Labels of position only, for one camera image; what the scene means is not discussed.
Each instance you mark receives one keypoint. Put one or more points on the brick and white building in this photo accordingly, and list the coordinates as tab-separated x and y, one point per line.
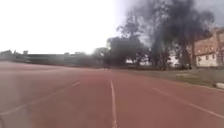
208	53

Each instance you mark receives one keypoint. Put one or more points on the white lane lines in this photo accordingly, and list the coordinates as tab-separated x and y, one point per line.
113	103

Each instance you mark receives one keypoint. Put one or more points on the grass strip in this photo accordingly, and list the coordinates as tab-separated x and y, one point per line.
186	76

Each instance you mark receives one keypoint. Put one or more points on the group of tall dark trees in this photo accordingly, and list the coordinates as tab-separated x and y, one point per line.
166	36

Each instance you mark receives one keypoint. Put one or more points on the red running track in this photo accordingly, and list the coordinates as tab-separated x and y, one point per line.
83	106

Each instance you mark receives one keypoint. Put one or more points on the pale kerb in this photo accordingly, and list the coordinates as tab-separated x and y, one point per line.
220	85

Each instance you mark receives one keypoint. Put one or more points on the long low grey wall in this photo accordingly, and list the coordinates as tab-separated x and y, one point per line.
50	59

